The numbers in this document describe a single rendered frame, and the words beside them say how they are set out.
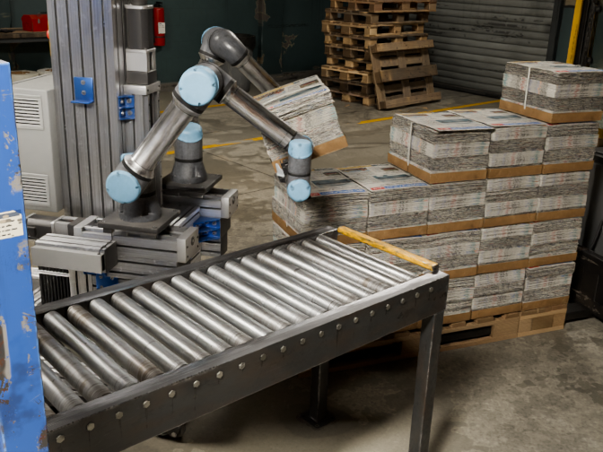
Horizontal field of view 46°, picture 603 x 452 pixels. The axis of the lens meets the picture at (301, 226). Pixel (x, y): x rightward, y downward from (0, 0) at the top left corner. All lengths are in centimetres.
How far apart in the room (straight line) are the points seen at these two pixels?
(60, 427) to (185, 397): 30
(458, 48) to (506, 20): 87
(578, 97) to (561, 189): 43
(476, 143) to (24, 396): 234
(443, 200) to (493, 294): 59
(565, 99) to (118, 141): 192
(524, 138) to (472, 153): 27
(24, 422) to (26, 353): 12
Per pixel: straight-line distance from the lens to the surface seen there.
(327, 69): 979
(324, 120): 264
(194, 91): 228
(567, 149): 350
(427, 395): 245
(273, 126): 243
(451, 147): 311
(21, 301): 118
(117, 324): 195
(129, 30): 275
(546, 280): 370
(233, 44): 300
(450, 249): 326
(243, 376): 179
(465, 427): 301
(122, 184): 241
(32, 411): 127
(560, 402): 329
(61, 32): 278
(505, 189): 334
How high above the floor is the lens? 169
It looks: 20 degrees down
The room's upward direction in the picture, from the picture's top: 2 degrees clockwise
